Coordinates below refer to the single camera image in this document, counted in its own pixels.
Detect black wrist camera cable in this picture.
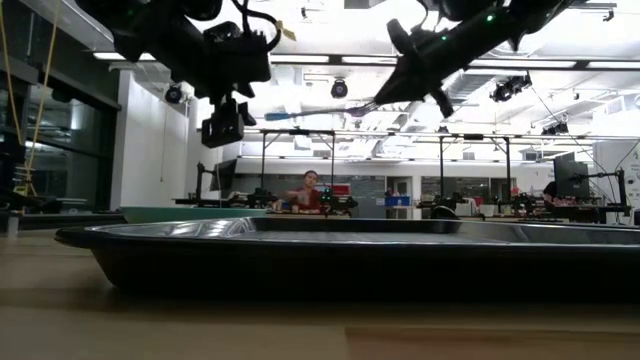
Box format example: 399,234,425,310
230,0,282,54

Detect yellow cable tag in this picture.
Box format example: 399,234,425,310
274,19,297,42

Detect black computer monitor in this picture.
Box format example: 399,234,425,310
209,158,239,192
553,152,591,200

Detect person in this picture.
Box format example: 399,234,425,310
272,169,324,215
542,180,564,211

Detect teal plate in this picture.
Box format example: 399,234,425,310
119,205,271,225

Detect black aluminium rig frame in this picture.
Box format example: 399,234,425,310
0,209,126,232

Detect black metal workstation frame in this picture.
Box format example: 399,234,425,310
437,132,514,204
259,128,337,201

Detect ceiling light bar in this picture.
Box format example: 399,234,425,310
92,49,640,72

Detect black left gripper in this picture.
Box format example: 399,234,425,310
202,20,274,99

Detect black ceiling track lights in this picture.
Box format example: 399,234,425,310
542,119,571,136
489,73,534,104

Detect yellow cable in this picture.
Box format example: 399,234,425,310
0,0,61,196

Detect black plastic tray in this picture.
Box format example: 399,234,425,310
53,215,640,304

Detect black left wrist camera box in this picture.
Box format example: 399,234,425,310
201,110,246,149

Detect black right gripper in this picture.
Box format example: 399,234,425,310
373,18,456,120

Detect blue-handled cutlery piece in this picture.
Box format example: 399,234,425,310
263,101,379,123

